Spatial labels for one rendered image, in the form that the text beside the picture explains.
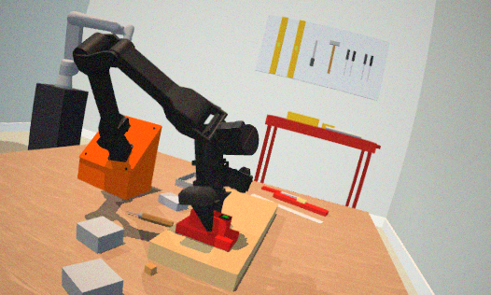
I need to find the awl with brown wooden hexagonal handle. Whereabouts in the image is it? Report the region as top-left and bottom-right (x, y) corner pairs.
(129, 212), (174, 227)

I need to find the light orange panel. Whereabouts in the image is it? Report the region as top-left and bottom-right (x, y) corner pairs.
(147, 190), (278, 292)

